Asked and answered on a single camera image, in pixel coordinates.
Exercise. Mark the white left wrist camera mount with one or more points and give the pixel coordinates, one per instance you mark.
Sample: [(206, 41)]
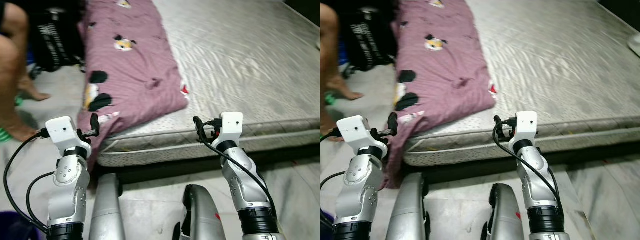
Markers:
[(65, 134), (357, 134)]

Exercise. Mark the silver robot left leg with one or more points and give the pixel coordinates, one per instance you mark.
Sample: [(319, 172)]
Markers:
[(107, 210), (407, 210)]

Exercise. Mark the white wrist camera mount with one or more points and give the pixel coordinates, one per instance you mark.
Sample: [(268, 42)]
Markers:
[(526, 126), (357, 134), (230, 127), (65, 134)]

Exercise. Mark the person's bare leg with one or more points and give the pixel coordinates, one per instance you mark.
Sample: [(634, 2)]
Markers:
[(34, 91), (327, 50), (10, 75), (347, 91)]

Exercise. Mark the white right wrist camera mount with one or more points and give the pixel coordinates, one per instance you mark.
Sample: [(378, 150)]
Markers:
[(526, 126), (230, 127)]

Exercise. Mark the green slipper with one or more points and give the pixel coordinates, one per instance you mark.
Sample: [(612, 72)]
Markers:
[(5, 135), (329, 100), (18, 101)]

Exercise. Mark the black patterned cloth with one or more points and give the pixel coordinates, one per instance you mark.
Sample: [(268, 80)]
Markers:
[(55, 40), (372, 37)]

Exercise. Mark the silver robot leg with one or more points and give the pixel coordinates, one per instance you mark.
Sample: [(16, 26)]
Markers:
[(407, 210), (107, 210), (505, 215), (202, 215)]

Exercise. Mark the white patterned mattress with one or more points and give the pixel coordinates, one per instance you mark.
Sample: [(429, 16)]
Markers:
[(240, 60), (550, 60)]

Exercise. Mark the pink printed blanket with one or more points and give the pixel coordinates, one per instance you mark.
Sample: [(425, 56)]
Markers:
[(130, 70), (440, 70)]

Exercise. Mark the white printed pillow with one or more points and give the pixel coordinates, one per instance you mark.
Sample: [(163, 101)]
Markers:
[(635, 45)]

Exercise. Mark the silver robot right leg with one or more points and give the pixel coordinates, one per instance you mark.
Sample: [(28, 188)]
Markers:
[(202, 215), (505, 215)]

